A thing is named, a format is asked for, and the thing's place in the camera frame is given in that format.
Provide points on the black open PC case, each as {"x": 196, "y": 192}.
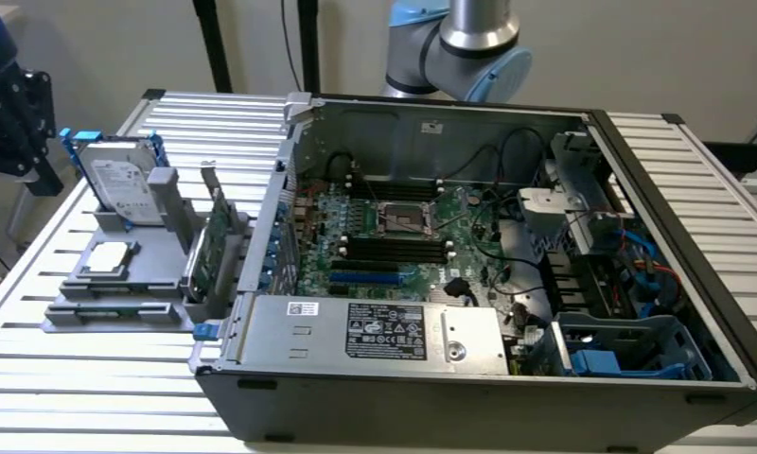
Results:
{"x": 416, "y": 406}

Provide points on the metal drive cage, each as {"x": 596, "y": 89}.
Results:
{"x": 589, "y": 189}

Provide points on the blue disk bay latch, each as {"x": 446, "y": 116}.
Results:
{"x": 596, "y": 363}

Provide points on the gray parts rack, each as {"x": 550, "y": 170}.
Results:
{"x": 157, "y": 265}

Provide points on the silver power supply unit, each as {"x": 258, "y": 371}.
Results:
{"x": 378, "y": 336}

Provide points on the blue expansion slot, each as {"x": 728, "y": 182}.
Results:
{"x": 362, "y": 277}

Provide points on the black box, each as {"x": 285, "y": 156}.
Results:
{"x": 732, "y": 157}

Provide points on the thin black pole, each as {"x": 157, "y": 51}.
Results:
{"x": 309, "y": 45}

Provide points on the thick black pole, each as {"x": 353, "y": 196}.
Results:
{"x": 213, "y": 45}

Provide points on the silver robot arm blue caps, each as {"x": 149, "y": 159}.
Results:
{"x": 473, "y": 33}

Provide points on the short black expansion slot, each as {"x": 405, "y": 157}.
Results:
{"x": 346, "y": 290}

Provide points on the green graphics card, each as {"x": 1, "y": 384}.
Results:
{"x": 210, "y": 246}

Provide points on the hard disk blue bracket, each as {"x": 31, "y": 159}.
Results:
{"x": 122, "y": 184}

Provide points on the green motherboard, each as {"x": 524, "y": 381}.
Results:
{"x": 390, "y": 250}

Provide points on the metal CPU socket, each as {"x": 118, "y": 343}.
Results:
{"x": 405, "y": 218}

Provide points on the blue case latch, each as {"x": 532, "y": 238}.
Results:
{"x": 205, "y": 331}

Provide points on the gray disk bay cage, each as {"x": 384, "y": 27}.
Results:
{"x": 644, "y": 340}

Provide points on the silver CPU chip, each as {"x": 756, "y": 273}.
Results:
{"x": 107, "y": 257}

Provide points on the long black expansion slot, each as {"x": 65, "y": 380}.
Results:
{"x": 362, "y": 266}

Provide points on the black RAM slot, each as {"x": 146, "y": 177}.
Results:
{"x": 394, "y": 188}
{"x": 394, "y": 252}
{"x": 394, "y": 258}
{"x": 394, "y": 193}
{"x": 394, "y": 246}
{"x": 394, "y": 240}
{"x": 394, "y": 182}

